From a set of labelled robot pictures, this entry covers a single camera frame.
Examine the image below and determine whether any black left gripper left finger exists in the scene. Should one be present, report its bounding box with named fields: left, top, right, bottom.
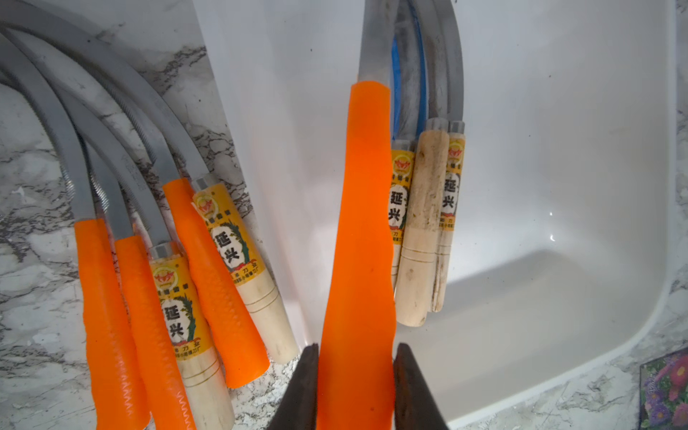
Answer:
left=267, top=344, right=319, bottom=430

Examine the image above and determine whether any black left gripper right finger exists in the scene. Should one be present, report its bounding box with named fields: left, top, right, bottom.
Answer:
left=393, top=343, right=449, bottom=430

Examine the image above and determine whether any plain wooden handle sickle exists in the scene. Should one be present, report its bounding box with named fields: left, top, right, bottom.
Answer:
left=395, top=1, right=451, bottom=327

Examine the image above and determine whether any labelled wooden handle sickle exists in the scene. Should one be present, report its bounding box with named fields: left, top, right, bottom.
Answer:
left=2, top=30, right=235, bottom=429

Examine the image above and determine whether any flower seed packet on table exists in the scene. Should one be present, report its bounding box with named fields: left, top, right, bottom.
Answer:
left=638, top=349, right=688, bottom=430

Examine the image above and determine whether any white plastic storage tray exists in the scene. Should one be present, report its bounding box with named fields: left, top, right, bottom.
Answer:
left=195, top=1, right=678, bottom=426

